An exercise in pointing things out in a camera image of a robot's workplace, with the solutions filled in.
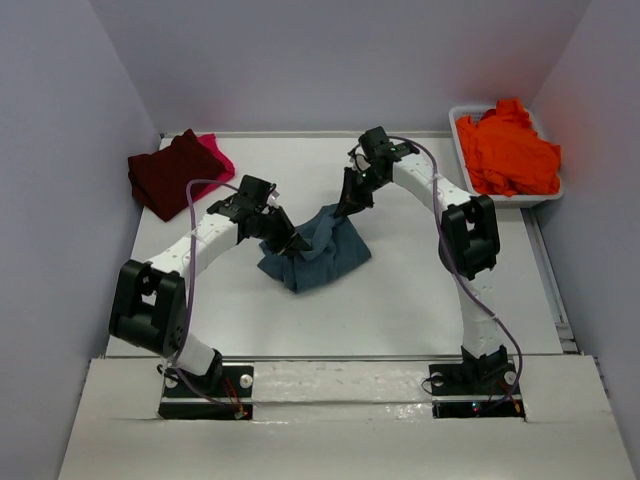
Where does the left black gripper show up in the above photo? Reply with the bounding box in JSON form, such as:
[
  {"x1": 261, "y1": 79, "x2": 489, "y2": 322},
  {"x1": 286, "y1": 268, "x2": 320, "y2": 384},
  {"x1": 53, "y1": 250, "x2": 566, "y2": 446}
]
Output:
[{"x1": 253, "y1": 206, "x2": 311, "y2": 257}]

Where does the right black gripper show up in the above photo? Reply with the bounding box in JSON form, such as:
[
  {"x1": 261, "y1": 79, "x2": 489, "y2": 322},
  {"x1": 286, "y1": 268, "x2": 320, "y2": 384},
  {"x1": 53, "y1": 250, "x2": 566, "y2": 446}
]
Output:
[{"x1": 334, "y1": 166, "x2": 390, "y2": 219}]

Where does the teal blue t shirt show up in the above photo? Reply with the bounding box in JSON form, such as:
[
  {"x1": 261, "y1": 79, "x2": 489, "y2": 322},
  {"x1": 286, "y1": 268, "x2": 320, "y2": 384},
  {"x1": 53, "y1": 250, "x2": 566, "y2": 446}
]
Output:
[{"x1": 257, "y1": 204, "x2": 372, "y2": 294}]

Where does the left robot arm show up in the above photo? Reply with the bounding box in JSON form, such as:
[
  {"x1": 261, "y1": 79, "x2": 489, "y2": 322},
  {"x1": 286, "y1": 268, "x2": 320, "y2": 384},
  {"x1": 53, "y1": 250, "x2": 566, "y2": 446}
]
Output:
[{"x1": 109, "y1": 175, "x2": 311, "y2": 395}]

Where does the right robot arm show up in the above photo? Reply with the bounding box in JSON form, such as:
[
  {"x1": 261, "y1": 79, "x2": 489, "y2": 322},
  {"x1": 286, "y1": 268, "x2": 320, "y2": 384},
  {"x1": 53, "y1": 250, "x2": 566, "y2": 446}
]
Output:
[{"x1": 335, "y1": 127, "x2": 514, "y2": 396}]

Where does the pink folded t shirt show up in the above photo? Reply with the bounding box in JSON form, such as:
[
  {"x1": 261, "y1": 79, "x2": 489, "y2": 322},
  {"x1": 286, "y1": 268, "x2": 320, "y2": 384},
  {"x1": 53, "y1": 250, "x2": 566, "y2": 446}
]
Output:
[{"x1": 193, "y1": 133, "x2": 236, "y2": 200}]

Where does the white plastic basket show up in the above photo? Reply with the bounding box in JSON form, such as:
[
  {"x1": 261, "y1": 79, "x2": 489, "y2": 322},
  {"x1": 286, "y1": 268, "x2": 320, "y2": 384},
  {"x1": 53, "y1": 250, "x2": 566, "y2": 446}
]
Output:
[{"x1": 448, "y1": 104, "x2": 564, "y2": 209}]

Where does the orange t shirt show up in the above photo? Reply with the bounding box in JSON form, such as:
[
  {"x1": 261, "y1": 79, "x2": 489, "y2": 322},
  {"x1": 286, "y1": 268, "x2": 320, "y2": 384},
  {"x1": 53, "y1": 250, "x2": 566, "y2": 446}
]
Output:
[{"x1": 455, "y1": 98, "x2": 562, "y2": 197}]

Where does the dark red folded t shirt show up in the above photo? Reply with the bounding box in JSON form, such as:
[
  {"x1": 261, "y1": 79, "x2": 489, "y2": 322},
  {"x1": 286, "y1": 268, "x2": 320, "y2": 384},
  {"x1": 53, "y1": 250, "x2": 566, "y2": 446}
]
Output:
[{"x1": 128, "y1": 129, "x2": 208, "y2": 222}]

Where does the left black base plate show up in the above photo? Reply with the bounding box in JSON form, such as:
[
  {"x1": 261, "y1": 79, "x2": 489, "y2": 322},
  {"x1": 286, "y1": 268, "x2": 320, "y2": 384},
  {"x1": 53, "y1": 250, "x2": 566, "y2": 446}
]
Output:
[{"x1": 156, "y1": 363, "x2": 254, "y2": 421}]

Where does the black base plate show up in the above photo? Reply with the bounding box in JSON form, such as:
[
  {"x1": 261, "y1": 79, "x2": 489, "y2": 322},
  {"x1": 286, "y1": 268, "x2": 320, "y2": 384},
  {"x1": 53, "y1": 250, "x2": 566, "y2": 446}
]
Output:
[
  {"x1": 156, "y1": 363, "x2": 254, "y2": 421},
  {"x1": 421, "y1": 363, "x2": 526, "y2": 419}
]

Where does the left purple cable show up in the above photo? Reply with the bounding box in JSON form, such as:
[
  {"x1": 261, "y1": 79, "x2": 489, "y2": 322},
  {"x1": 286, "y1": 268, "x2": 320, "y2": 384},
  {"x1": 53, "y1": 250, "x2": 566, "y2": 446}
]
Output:
[{"x1": 172, "y1": 179, "x2": 241, "y2": 406}]

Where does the purple cable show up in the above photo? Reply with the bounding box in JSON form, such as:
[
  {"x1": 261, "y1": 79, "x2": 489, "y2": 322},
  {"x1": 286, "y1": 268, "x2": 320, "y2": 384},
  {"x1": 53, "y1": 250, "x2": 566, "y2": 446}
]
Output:
[
  {"x1": 172, "y1": 179, "x2": 241, "y2": 406},
  {"x1": 387, "y1": 135, "x2": 524, "y2": 414}
]

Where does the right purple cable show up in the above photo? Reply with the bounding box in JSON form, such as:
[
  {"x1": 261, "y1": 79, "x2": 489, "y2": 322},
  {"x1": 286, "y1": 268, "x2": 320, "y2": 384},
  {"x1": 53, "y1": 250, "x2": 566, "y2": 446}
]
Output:
[{"x1": 387, "y1": 135, "x2": 524, "y2": 414}]

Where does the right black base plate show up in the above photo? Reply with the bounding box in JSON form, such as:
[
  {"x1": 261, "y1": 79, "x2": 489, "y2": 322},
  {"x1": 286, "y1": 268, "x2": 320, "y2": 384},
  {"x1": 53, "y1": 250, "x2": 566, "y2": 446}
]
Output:
[{"x1": 421, "y1": 363, "x2": 526, "y2": 419}]

